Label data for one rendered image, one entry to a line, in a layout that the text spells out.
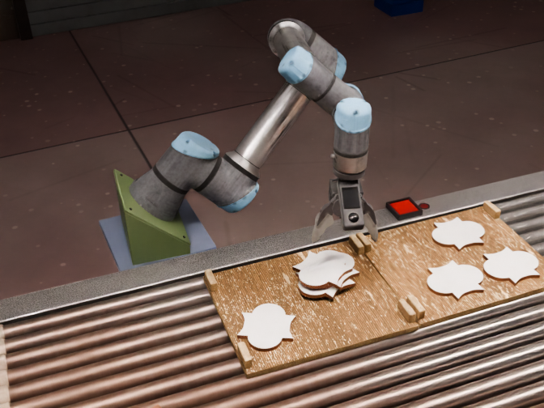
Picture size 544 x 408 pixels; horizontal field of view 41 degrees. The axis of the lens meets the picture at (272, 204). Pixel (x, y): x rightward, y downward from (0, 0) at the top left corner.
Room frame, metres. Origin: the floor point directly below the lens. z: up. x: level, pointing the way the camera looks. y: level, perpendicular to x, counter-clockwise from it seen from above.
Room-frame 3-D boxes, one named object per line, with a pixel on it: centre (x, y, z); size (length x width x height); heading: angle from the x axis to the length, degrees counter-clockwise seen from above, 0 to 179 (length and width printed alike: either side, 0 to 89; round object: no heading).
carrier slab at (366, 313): (1.31, -0.07, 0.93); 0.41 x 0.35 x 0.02; 109
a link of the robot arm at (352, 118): (1.39, -0.18, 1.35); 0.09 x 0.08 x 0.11; 179
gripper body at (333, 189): (1.39, -0.17, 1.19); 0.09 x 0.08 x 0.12; 2
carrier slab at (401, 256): (1.45, -0.46, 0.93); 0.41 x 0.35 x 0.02; 110
